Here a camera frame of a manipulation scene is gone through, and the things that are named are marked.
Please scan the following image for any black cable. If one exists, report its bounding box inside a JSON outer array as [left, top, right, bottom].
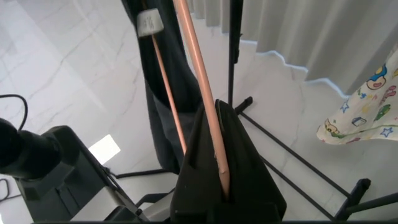
[[0, 93, 29, 132], [0, 178, 23, 202], [104, 167, 172, 180]]

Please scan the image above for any black clothes rack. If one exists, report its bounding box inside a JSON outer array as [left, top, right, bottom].
[[228, 0, 398, 222]]

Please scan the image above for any pink clothes hanger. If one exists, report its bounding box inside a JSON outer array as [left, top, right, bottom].
[[141, 0, 231, 200]]

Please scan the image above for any white curtain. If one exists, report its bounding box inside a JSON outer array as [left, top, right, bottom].
[[186, 0, 398, 96]]

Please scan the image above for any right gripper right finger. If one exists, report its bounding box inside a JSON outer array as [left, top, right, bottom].
[[215, 99, 287, 222]]

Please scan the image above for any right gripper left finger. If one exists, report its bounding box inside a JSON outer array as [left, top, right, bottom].
[[170, 104, 224, 222]]

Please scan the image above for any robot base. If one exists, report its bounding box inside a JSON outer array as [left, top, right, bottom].
[[14, 124, 175, 222]]

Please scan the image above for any cream printed garment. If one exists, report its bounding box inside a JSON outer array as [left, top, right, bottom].
[[316, 49, 398, 146]]

